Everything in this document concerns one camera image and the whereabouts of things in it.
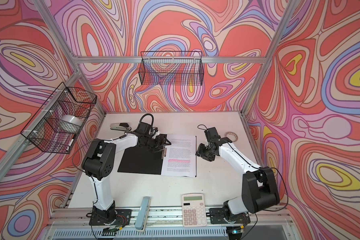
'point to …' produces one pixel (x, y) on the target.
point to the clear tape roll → (232, 136)
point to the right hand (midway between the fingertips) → (199, 158)
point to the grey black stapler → (122, 126)
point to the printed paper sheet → (181, 157)
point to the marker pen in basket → (71, 141)
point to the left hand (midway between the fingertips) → (168, 145)
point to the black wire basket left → (55, 125)
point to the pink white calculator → (194, 210)
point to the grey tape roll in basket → (72, 119)
